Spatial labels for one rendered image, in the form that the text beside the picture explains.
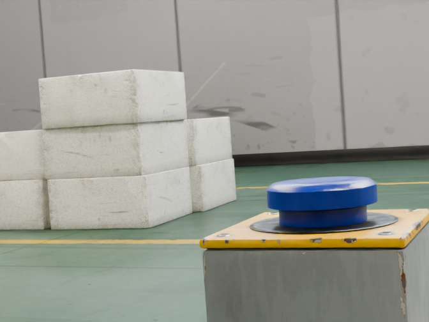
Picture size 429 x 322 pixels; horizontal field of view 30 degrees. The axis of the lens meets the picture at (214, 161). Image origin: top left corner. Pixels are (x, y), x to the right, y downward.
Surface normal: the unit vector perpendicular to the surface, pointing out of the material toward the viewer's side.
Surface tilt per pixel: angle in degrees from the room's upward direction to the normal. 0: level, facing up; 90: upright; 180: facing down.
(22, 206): 90
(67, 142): 90
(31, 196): 90
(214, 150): 90
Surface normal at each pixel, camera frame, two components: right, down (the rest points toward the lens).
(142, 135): 0.92, -0.04
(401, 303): 0.00, 0.05
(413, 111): -0.40, 0.07
